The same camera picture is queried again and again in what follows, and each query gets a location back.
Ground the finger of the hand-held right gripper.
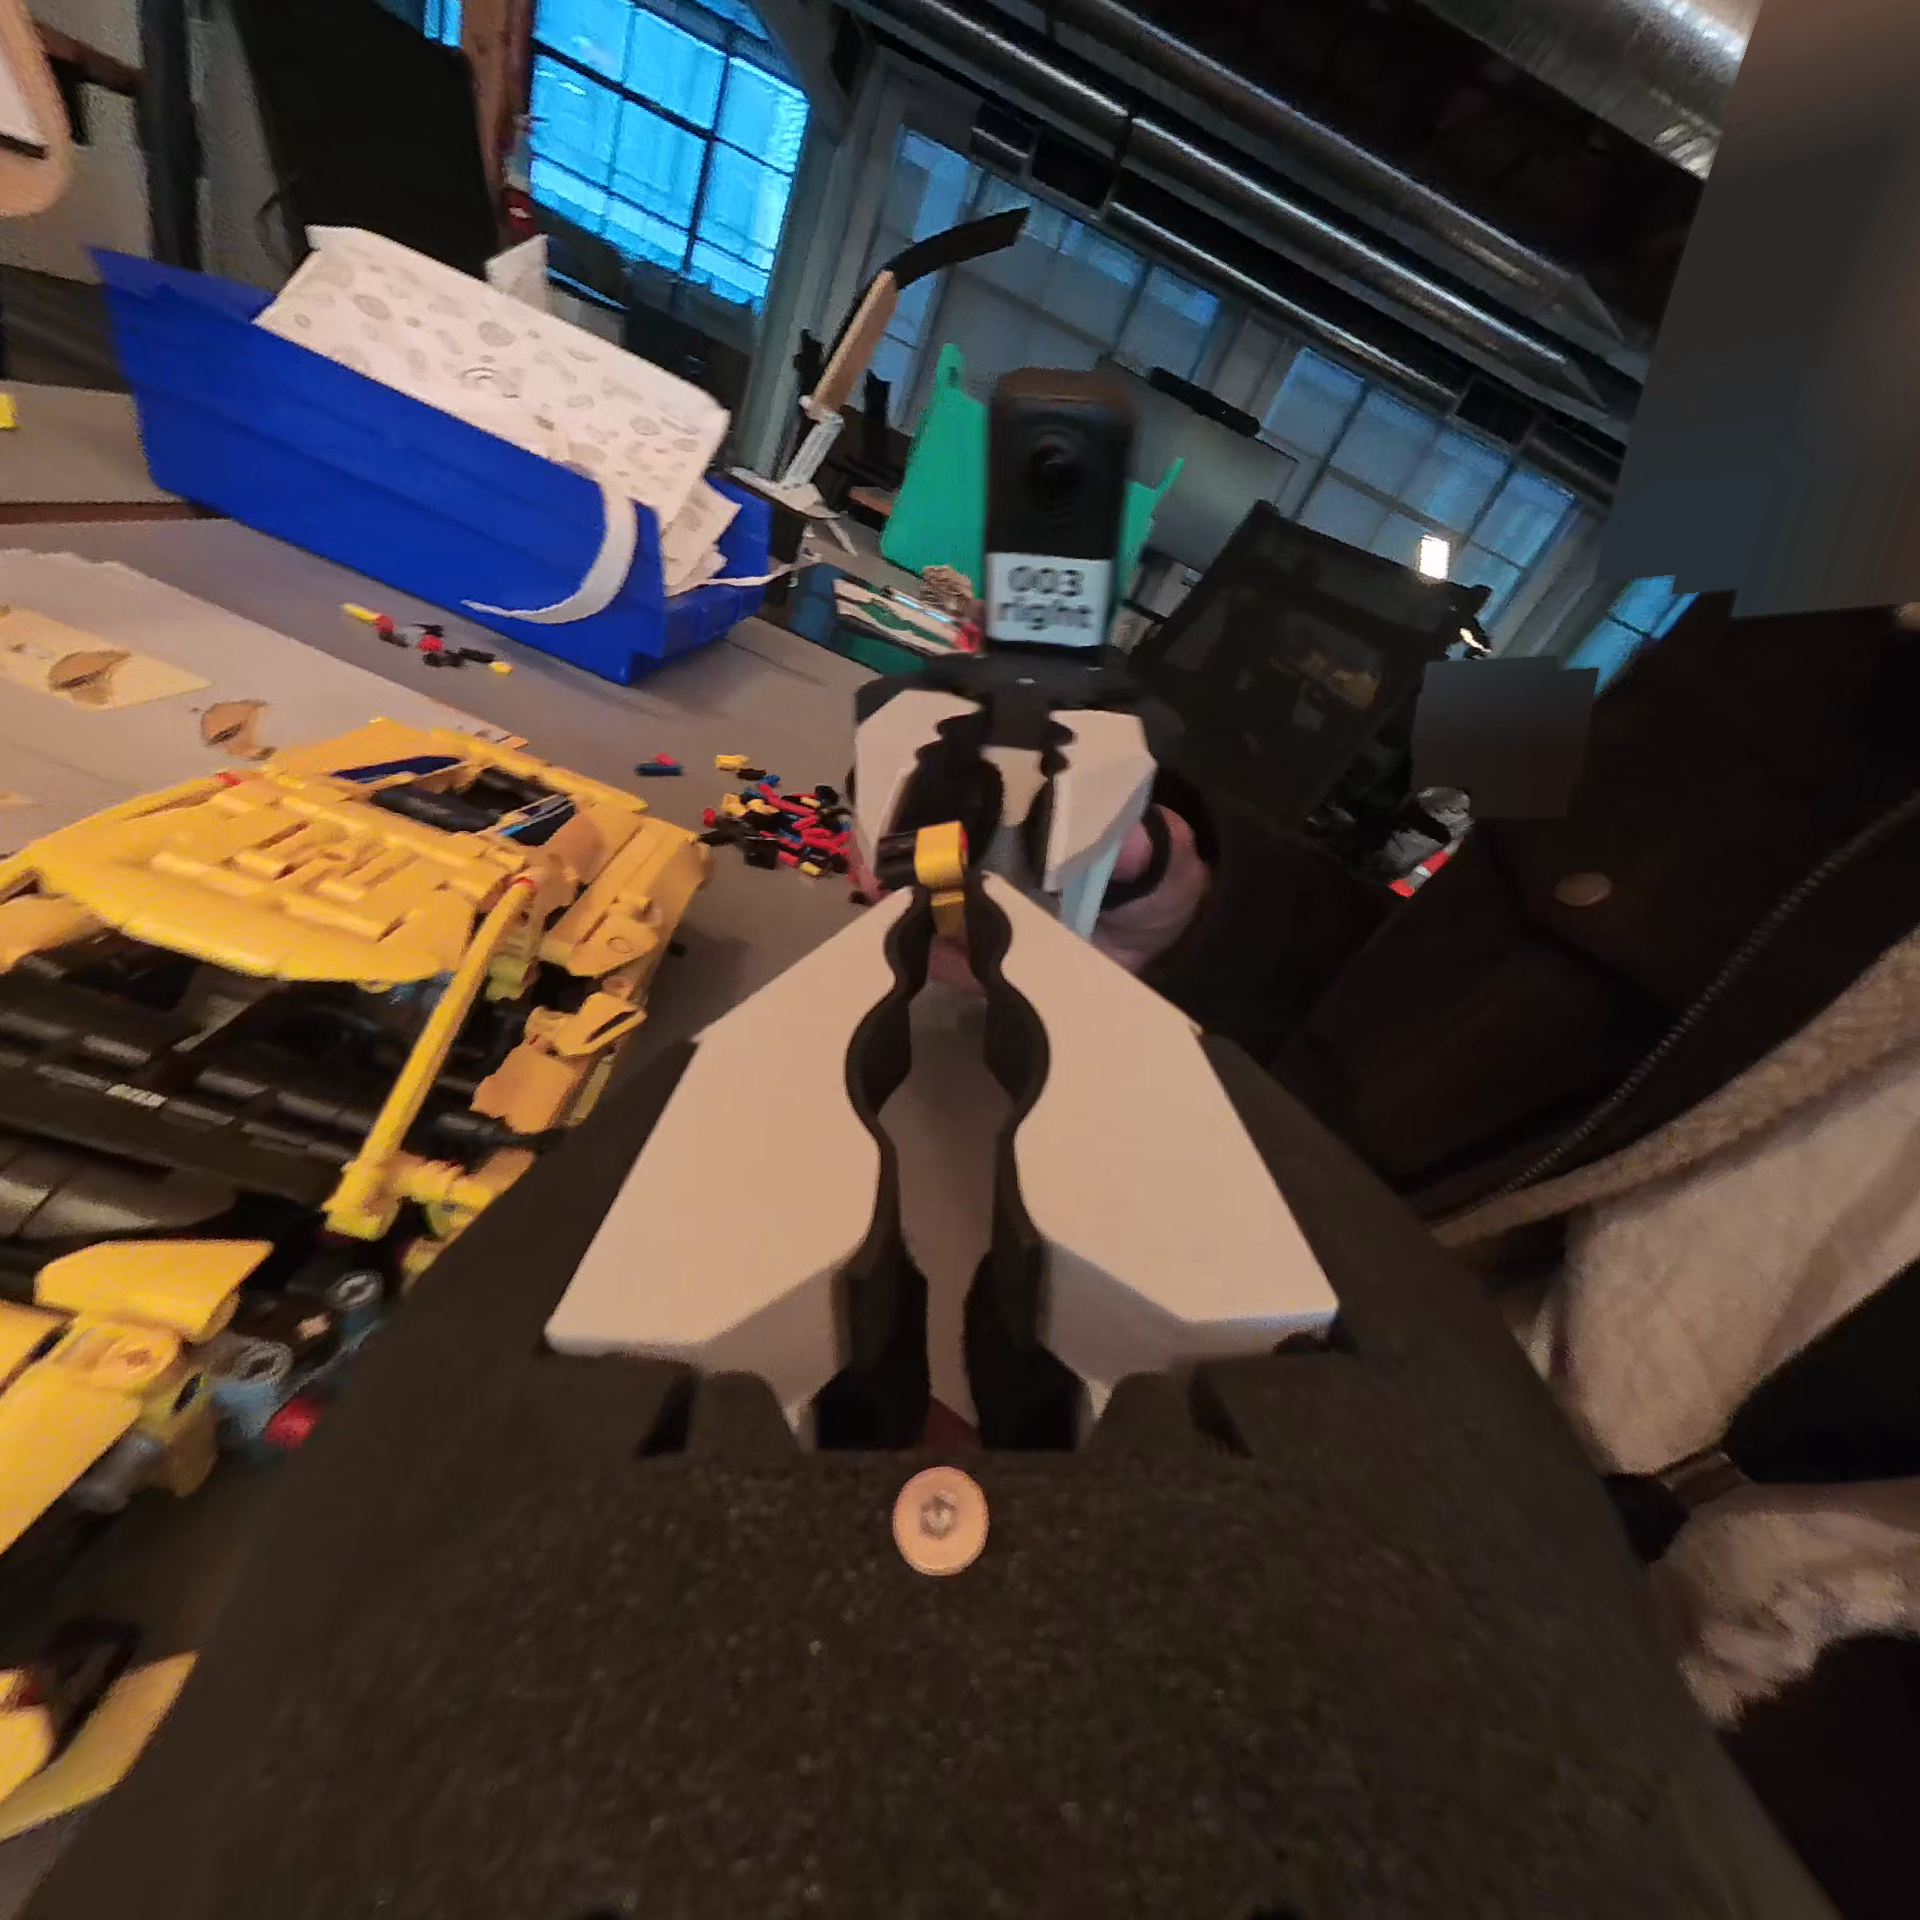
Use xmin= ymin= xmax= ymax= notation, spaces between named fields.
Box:
xmin=1036 ymin=703 xmax=1160 ymax=894
xmin=853 ymin=703 xmax=998 ymax=902

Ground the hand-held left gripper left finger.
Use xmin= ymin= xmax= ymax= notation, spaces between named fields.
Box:
xmin=544 ymin=884 xmax=923 ymax=1452

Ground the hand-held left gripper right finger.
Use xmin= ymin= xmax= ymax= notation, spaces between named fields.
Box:
xmin=966 ymin=872 xmax=1339 ymax=1452

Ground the small yellow brick connector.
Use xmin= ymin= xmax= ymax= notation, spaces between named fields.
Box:
xmin=873 ymin=820 xmax=968 ymax=939

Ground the person's right forearm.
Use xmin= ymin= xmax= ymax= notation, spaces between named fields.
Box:
xmin=1184 ymin=810 xmax=1425 ymax=1080

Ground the grey desk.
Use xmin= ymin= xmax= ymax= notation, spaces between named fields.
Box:
xmin=0 ymin=381 xmax=1052 ymax=1667

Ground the person's right hand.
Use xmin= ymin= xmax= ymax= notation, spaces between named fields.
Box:
xmin=1102 ymin=816 xmax=1215 ymax=976

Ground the large pile of brick pins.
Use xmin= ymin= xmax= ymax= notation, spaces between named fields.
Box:
xmin=637 ymin=749 xmax=856 ymax=880

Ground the green white printed booklet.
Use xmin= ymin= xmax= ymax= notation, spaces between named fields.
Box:
xmin=839 ymin=586 xmax=963 ymax=646

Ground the green cutting mat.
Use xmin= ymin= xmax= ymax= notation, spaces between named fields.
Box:
xmin=830 ymin=575 xmax=985 ymax=662

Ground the black mesh office chair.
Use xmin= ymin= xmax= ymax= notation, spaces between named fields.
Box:
xmin=1125 ymin=503 xmax=1494 ymax=798

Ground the small crumpled printed paper bag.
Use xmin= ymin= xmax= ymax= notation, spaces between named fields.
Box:
xmin=661 ymin=471 xmax=789 ymax=594

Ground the thin wooden board stand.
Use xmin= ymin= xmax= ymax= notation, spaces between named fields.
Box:
xmin=749 ymin=207 xmax=1033 ymax=518

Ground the small cluster of brick pins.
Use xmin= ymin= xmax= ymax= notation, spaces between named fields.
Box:
xmin=342 ymin=598 xmax=512 ymax=677

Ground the yellow brick car model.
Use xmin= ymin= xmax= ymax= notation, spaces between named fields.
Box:
xmin=0 ymin=718 xmax=712 ymax=1839

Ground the blue storage bin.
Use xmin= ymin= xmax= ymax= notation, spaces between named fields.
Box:
xmin=89 ymin=246 xmax=775 ymax=688

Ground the large printed white paper bag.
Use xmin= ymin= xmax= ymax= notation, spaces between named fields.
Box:
xmin=255 ymin=223 xmax=736 ymax=623

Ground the open instruction booklet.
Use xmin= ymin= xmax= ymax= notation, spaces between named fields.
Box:
xmin=0 ymin=547 xmax=529 ymax=863

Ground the black fabric flag panel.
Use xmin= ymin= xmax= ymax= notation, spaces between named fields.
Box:
xmin=223 ymin=0 xmax=505 ymax=279

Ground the poster board on white stand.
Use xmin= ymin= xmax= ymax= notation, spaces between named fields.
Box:
xmin=0 ymin=0 xmax=77 ymax=220

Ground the wooden support post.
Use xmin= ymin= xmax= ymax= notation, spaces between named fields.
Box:
xmin=457 ymin=0 xmax=539 ymax=288

